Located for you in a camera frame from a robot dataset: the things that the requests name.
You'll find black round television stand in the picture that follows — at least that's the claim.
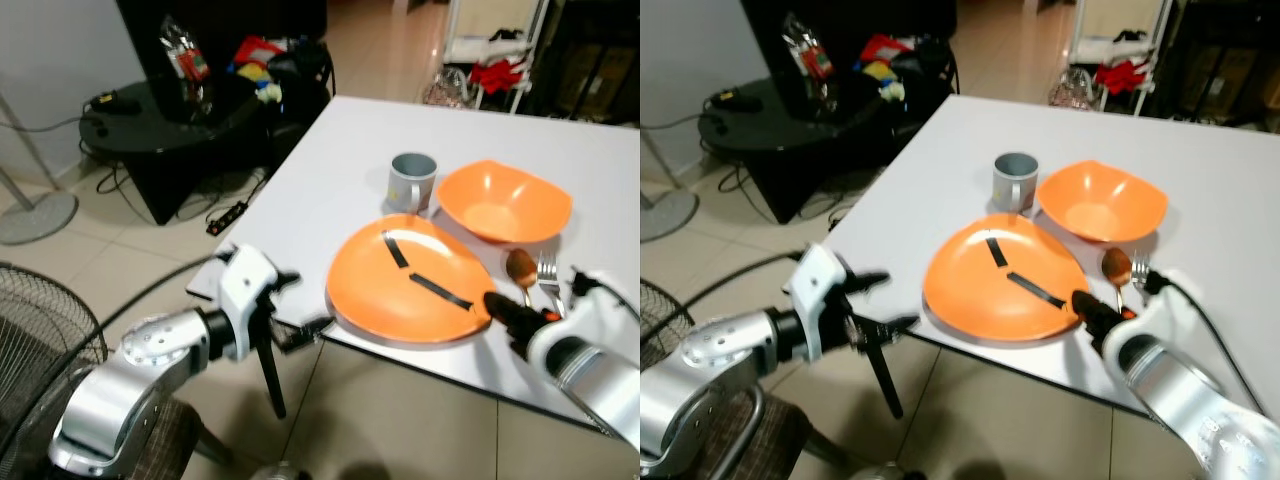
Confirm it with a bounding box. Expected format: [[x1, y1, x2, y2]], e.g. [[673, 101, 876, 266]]
[[705, 75, 946, 226], [78, 75, 331, 227]]

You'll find red cloth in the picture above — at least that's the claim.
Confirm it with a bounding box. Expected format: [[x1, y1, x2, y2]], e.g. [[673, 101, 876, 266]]
[[1093, 60, 1151, 96], [470, 60, 538, 97]]

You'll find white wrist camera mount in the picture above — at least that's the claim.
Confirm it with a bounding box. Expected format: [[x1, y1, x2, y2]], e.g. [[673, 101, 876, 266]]
[[215, 243, 283, 363], [565, 270, 639, 346], [1135, 265, 1213, 346], [785, 243, 853, 366]]

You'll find copper brown spoon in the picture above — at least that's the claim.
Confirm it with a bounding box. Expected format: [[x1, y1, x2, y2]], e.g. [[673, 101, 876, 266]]
[[505, 248, 541, 306], [1101, 247, 1134, 313]]

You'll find dark cabinet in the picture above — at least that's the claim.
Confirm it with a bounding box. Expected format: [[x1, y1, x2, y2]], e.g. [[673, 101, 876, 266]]
[[1150, 0, 1280, 126], [530, 0, 641, 126]]

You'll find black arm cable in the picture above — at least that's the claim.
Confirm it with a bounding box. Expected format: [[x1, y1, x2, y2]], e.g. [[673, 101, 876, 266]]
[[1140, 268, 1256, 406], [696, 250, 809, 316], [568, 268, 641, 304], [98, 253, 223, 349]]

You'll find black yellow remote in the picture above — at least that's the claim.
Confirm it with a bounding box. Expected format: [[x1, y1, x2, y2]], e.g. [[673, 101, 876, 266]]
[[88, 90, 143, 114], [712, 90, 766, 113]]

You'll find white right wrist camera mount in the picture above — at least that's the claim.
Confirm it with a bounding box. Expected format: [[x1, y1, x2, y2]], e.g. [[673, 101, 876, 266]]
[[1135, 265, 1213, 346], [565, 270, 639, 346]]

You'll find grey standing fan stand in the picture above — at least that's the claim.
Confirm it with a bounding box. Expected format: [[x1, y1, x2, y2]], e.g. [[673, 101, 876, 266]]
[[0, 95, 79, 247], [640, 130, 701, 244]]

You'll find orange bowl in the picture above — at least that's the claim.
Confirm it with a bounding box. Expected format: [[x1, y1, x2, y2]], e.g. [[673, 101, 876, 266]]
[[1035, 160, 1169, 244], [436, 159, 573, 246]]

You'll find black bag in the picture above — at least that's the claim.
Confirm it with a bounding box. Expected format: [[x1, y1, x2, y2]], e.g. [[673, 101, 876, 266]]
[[890, 38, 956, 101], [265, 38, 334, 106]]

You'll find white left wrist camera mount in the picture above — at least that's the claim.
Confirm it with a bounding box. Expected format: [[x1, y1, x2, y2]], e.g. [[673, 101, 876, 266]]
[[215, 243, 283, 363], [785, 243, 853, 366]]

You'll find orange plate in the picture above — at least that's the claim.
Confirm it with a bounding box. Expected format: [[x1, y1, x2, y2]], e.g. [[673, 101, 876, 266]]
[[922, 212, 1091, 344], [326, 213, 498, 346]]

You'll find wire mesh basket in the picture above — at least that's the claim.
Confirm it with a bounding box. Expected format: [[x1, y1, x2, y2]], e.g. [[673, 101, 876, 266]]
[[423, 65, 471, 108], [1048, 68, 1093, 109]]

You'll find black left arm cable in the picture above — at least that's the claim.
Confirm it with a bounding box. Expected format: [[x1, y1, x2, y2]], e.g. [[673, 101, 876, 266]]
[[696, 250, 809, 316], [98, 253, 223, 349]]

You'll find black table leg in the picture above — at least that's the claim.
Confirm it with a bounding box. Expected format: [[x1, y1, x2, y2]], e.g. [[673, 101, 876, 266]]
[[864, 338, 904, 419], [258, 335, 289, 419]]

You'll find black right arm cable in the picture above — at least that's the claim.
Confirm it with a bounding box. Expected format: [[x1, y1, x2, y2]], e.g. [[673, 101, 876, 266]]
[[1140, 268, 1256, 406], [568, 268, 641, 304]]

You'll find grey mug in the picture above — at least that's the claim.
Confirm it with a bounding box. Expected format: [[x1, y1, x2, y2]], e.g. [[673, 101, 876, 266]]
[[992, 152, 1041, 214], [386, 152, 439, 214]]

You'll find clear plastic snack bag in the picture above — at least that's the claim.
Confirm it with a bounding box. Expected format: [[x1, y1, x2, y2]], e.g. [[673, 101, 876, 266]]
[[160, 15, 213, 106], [782, 12, 836, 106]]

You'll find black fan grille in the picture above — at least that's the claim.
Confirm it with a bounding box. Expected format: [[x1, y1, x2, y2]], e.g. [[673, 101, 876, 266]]
[[640, 278, 693, 351], [0, 262, 109, 431]]

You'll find red yellow snack package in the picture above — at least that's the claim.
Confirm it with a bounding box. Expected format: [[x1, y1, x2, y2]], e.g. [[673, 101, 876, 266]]
[[230, 35, 288, 81], [858, 33, 913, 81]]

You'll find white metal rack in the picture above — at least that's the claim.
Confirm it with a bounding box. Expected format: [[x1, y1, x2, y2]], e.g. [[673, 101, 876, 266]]
[[443, 0, 549, 113], [1065, 0, 1173, 113]]

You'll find long black tape strip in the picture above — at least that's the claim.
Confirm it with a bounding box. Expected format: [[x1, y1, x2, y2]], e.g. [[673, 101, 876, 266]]
[[408, 272, 476, 311], [1005, 270, 1069, 309]]

